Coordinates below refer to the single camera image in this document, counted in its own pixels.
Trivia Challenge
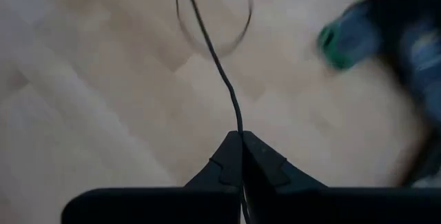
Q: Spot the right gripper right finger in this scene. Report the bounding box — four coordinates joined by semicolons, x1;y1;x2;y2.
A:
243;130;327;187

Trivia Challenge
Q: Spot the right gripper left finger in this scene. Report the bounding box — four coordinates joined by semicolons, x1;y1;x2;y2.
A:
184;130;244;187

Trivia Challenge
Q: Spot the long thin black cord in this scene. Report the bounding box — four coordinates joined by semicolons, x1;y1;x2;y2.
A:
173;0;255;136

